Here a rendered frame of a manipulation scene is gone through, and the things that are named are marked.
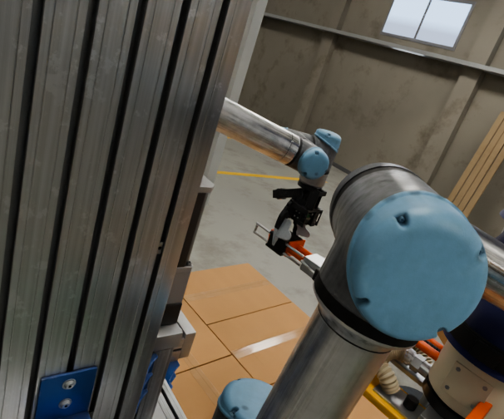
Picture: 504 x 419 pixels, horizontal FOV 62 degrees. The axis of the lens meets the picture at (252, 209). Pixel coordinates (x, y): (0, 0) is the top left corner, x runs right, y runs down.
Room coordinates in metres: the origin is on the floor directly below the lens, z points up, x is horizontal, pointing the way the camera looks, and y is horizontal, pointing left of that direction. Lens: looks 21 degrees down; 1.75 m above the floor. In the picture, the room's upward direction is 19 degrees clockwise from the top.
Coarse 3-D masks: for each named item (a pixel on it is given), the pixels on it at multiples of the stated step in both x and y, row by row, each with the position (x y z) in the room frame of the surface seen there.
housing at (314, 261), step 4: (304, 256) 1.10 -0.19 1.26; (308, 256) 1.10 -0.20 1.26; (312, 256) 1.11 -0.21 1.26; (316, 256) 1.12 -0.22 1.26; (320, 256) 1.13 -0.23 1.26; (304, 260) 1.09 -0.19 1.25; (308, 260) 1.09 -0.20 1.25; (312, 260) 1.09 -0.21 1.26; (316, 260) 1.09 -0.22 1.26; (320, 260) 1.10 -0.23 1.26; (308, 264) 1.09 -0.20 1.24; (312, 264) 1.08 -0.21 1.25; (316, 264) 1.07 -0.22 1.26; (320, 264) 1.08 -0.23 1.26; (300, 268) 1.10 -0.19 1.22; (304, 268) 1.09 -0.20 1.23; (312, 268) 1.07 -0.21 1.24; (316, 268) 1.07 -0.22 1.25; (304, 272) 1.09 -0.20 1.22; (308, 272) 1.08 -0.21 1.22; (312, 276) 1.07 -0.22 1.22
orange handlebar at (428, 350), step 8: (296, 256) 1.11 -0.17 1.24; (416, 344) 0.86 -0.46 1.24; (424, 344) 0.86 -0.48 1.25; (440, 344) 0.88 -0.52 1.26; (424, 352) 0.85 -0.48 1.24; (432, 352) 0.84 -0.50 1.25; (480, 408) 0.69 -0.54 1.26; (488, 408) 0.70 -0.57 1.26; (472, 416) 0.66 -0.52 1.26; (480, 416) 0.67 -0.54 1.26
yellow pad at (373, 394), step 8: (376, 376) 0.85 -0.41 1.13; (376, 384) 0.82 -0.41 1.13; (368, 392) 0.78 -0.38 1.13; (376, 392) 0.79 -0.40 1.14; (384, 392) 0.79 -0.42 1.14; (400, 392) 0.81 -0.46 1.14; (368, 400) 0.78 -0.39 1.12; (376, 400) 0.77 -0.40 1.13; (384, 400) 0.77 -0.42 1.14; (392, 400) 0.78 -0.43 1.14; (400, 400) 0.79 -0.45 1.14; (408, 400) 0.77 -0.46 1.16; (416, 400) 0.77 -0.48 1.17; (384, 408) 0.75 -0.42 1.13; (392, 408) 0.76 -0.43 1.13; (400, 408) 0.76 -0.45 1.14; (408, 408) 0.76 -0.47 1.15; (416, 408) 0.78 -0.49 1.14; (424, 408) 0.79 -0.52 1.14; (392, 416) 0.74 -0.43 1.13; (400, 416) 0.74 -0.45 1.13; (408, 416) 0.74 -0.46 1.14; (416, 416) 0.75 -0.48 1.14
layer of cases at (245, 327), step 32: (192, 288) 1.85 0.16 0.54; (224, 288) 1.95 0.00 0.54; (256, 288) 2.06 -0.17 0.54; (192, 320) 1.61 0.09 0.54; (224, 320) 1.70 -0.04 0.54; (256, 320) 1.77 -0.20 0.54; (288, 320) 1.86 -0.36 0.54; (192, 352) 1.41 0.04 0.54; (224, 352) 1.47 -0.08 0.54; (256, 352) 1.54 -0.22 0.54; (288, 352) 1.61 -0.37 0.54; (192, 384) 1.25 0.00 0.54; (224, 384) 1.30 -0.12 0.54; (192, 416) 1.11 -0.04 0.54; (352, 416) 1.36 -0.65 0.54; (384, 416) 1.42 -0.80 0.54
